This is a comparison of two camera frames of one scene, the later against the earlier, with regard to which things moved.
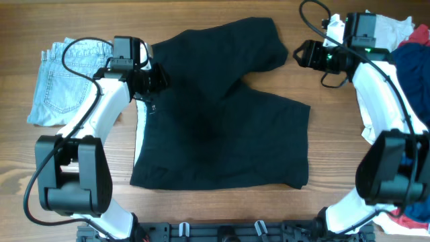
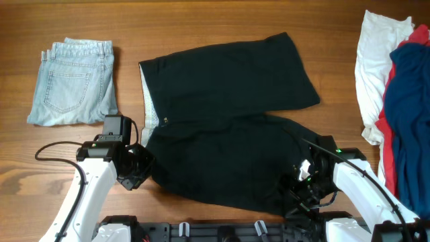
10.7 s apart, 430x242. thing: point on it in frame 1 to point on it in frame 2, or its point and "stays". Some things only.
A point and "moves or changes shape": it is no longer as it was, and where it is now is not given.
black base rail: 230,231 stays
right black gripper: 305,54 to 299,193
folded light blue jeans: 60,94 stays
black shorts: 207,128 moves or changes shape
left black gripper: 160,79 to 136,171
